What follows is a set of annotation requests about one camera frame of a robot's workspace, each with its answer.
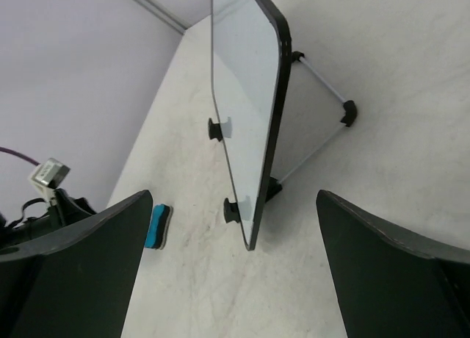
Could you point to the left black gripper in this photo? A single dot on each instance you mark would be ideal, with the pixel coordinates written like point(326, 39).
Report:
point(65, 211)

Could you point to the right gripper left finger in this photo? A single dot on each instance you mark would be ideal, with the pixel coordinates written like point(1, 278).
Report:
point(76, 281)

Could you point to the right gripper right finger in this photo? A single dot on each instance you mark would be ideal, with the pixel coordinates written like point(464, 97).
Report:
point(391, 281)

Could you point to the blue black whiteboard eraser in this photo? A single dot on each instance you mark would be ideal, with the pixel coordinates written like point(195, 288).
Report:
point(157, 231)

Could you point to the white whiteboard black frame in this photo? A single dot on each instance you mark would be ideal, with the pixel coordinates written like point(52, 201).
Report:
point(251, 59)

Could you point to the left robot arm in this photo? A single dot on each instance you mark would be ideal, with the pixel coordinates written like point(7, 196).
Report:
point(11, 233)

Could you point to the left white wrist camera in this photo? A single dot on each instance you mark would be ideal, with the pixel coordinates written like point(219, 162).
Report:
point(47, 177)

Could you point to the whiteboard wire stand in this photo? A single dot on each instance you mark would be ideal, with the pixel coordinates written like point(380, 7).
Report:
point(323, 125)

